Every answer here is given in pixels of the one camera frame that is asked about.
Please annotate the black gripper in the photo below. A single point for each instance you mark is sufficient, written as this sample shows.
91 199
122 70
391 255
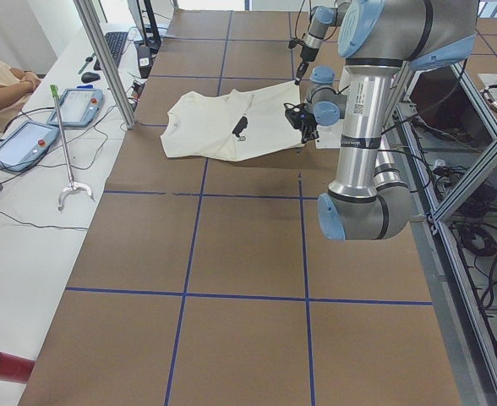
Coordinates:
305 54
308 125

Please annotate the white long-sleeve printed shirt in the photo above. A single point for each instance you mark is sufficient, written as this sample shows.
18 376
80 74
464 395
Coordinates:
235 127

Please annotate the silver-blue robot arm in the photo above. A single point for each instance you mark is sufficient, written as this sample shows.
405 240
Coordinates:
367 199
321 19

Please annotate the black monitor stand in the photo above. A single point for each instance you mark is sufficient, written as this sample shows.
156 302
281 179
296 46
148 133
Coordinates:
147 25

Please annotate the black power adapter box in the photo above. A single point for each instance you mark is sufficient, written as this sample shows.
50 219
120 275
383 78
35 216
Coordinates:
145 61

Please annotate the black keyboard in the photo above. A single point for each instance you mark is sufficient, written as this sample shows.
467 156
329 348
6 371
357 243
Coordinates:
116 41

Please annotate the black computer mouse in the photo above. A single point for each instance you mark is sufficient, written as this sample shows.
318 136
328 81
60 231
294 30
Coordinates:
89 77

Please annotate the far teach pendant tablet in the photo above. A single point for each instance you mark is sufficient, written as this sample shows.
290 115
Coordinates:
79 106

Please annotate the teach pendant tablet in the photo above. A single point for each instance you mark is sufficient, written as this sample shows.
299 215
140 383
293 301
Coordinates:
79 106
26 145

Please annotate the metal reacher grabber tool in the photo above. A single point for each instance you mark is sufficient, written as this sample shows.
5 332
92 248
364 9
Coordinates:
73 186

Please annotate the near teach pendant tablet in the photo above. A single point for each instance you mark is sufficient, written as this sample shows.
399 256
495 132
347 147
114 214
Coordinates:
26 145

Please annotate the red cylinder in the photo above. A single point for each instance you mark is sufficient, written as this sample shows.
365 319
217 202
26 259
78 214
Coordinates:
15 369

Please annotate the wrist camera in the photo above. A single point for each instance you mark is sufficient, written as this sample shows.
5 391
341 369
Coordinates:
295 114
294 42

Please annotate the white camera mast with base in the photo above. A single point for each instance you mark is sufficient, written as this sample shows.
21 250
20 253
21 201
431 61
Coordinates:
329 138

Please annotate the aluminium frame post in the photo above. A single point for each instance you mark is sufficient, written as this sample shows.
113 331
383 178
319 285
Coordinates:
91 23

